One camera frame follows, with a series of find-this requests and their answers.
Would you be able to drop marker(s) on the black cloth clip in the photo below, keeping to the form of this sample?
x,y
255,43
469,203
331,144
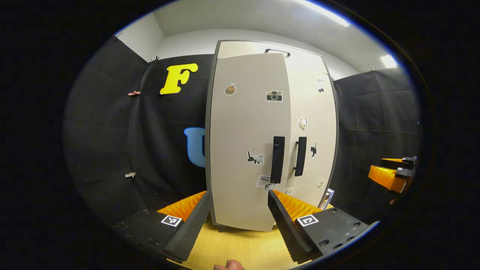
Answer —
x,y
153,59

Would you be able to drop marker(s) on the white shoe cabinet door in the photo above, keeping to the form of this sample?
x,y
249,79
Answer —
x,y
243,150
322,112

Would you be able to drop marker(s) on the ceiling light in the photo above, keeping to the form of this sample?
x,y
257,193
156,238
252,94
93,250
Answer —
x,y
389,61

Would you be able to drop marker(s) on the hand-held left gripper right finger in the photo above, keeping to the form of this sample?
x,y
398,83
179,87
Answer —
x,y
287,228

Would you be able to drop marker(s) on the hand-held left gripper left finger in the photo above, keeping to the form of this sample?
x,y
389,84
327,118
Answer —
x,y
187,232

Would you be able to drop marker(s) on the red cloth clip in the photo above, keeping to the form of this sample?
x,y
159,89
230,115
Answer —
x,y
134,93

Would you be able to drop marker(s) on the white shoe cabinet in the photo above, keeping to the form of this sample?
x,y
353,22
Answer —
x,y
207,135

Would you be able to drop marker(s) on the black backdrop cloth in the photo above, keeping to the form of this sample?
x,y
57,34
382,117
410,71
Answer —
x,y
105,131

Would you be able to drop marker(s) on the white cabinet drawer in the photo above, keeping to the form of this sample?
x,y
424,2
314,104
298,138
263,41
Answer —
x,y
240,48

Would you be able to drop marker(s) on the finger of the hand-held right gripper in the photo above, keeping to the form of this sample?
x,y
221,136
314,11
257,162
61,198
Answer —
x,y
386,178
392,164

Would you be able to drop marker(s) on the white cloth clip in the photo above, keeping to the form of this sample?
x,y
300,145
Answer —
x,y
130,174

